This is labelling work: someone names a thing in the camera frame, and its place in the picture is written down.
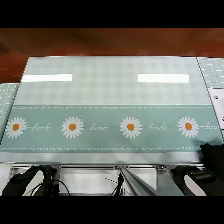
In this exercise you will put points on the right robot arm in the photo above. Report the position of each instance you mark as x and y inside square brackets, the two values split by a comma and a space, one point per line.
[199, 174]

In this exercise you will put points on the silver frame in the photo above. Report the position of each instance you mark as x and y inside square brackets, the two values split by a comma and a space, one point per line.
[140, 186]

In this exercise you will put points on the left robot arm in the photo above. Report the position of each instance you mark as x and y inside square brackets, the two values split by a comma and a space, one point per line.
[19, 182]

